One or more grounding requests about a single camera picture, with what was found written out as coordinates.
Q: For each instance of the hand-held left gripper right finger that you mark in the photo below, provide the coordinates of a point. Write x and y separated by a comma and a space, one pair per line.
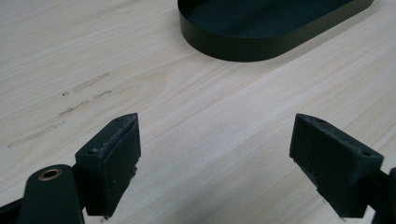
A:
333, 168

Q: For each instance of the black oval tray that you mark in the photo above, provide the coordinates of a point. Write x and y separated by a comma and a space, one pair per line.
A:
249, 28

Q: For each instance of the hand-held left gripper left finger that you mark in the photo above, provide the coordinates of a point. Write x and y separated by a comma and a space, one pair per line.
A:
109, 168

